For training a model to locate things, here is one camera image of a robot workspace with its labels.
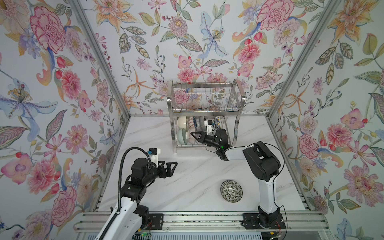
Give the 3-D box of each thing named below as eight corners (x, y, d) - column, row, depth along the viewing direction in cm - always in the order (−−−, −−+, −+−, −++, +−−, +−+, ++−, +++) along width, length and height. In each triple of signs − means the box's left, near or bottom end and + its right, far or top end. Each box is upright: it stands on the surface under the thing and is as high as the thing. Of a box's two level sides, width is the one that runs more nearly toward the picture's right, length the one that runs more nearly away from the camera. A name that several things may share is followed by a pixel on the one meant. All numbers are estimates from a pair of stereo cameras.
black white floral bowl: (221, 202, 81) (223, 200, 78) (219, 182, 88) (220, 179, 84) (242, 202, 81) (244, 200, 78) (238, 182, 88) (240, 179, 85)
